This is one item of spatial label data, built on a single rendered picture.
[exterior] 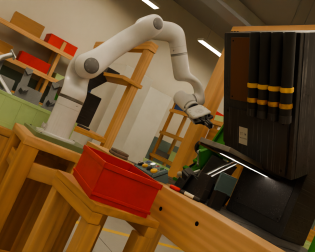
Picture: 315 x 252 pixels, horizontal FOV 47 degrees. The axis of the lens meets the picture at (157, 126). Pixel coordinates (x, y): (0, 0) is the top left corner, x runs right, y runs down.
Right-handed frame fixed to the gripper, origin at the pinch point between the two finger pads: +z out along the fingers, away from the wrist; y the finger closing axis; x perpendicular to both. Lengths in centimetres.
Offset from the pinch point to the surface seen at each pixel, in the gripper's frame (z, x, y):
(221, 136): 20.9, -8.6, -6.3
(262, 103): 42, -36, -3
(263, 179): 41.0, 4.2, 1.6
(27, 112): -52, -8, -80
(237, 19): -310, 92, 237
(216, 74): -49, 5, 36
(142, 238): 53, -10, -58
